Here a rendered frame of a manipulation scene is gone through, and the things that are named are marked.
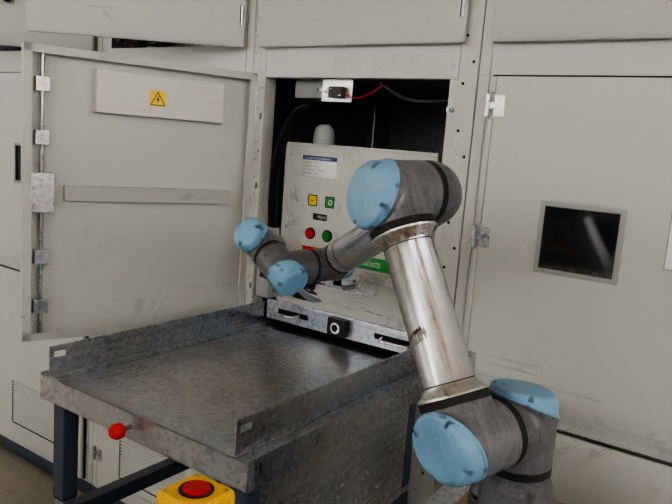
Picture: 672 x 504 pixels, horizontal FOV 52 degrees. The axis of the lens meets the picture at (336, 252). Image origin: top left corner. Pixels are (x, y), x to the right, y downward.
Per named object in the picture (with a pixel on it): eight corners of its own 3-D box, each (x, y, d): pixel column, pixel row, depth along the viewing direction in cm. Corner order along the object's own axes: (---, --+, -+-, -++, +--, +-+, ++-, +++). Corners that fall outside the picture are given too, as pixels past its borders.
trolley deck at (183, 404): (246, 494, 117) (248, 462, 116) (39, 397, 152) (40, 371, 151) (429, 395, 173) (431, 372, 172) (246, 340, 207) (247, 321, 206)
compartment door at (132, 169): (17, 335, 179) (19, 43, 168) (237, 317, 214) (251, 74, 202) (21, 342, 173) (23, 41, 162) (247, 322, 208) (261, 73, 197)
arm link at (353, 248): (478, 150, 125) (331, 245, 162) (436, 148, 119) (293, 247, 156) (498, 208, 123) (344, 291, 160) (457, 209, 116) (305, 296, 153)
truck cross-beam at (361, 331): (424, 360, 176) (426, 337, 175) (266, 317, 207) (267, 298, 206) (433, 356, 180) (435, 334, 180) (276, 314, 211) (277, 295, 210)
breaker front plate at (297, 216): (417, 340, 177) (435, 155, 170) (274, 304, 204) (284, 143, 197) (419, 339, 178) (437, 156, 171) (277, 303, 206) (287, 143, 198)
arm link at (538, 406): (568, 463, 116) (577, 388, 114) (518, 485, 108) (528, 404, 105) (510, 436, 125) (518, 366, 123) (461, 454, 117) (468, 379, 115)
